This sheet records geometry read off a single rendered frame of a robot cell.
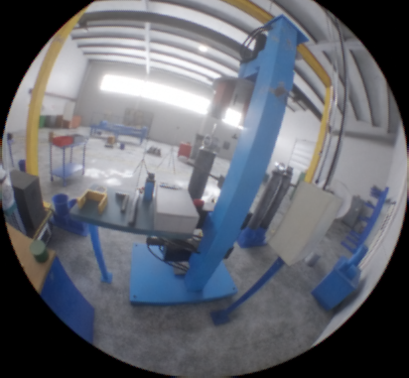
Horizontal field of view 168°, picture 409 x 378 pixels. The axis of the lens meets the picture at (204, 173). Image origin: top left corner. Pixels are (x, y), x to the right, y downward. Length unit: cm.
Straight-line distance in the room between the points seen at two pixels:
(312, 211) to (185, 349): 153
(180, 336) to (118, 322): 58
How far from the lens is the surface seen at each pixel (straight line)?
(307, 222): 72
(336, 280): 264
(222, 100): 117
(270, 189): 240
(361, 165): 1155
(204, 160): 153
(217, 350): 173
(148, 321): 164
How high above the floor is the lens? 160
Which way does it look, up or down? 14 degrees down
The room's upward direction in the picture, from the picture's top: 18 degrees clockwise
